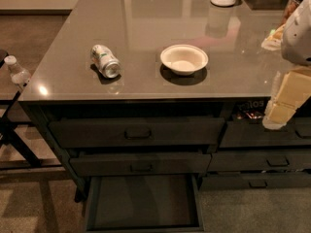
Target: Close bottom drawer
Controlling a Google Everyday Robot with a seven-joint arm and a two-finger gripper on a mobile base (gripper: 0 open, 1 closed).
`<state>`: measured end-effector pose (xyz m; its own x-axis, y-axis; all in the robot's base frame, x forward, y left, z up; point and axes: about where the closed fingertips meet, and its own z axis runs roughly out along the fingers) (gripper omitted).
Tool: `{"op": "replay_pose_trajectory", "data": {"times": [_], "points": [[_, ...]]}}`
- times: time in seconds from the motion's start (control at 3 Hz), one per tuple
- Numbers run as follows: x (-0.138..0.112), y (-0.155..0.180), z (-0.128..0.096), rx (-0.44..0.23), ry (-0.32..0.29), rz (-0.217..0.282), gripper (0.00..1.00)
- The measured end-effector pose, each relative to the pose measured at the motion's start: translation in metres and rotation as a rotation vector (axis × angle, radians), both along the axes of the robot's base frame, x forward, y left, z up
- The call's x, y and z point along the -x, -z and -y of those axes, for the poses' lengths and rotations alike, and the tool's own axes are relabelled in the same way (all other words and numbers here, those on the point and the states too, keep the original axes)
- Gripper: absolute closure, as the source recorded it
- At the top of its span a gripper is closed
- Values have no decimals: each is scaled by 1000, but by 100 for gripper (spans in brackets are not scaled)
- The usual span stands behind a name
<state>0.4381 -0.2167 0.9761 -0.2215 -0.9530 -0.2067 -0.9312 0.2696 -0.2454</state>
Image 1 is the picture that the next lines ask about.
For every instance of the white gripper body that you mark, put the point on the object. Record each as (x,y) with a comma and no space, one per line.
(298,38)

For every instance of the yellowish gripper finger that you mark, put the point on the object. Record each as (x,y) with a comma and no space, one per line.
(276,116)

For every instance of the drawer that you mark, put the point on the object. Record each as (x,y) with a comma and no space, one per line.
(245,134)
(253,181)
(144,204)
(121,164)
(262,160)
(136,131)

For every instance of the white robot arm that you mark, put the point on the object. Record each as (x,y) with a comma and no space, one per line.
(293,40)

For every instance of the snack bags in drawer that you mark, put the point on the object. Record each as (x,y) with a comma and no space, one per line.
(250,109)

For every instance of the jar of snacks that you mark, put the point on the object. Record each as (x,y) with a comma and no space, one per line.
(290,8)

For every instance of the white paper bowl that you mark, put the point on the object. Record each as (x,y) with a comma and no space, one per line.
(184,60)

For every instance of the silver soda can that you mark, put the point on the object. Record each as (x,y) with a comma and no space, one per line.
(105,61)

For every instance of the clear plastic water bottle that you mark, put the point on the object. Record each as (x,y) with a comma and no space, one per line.
(19,75)

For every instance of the dark side table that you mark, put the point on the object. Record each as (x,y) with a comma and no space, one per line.
(10,136)

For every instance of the dark cabinet frame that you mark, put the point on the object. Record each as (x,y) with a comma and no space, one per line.
(44,112)

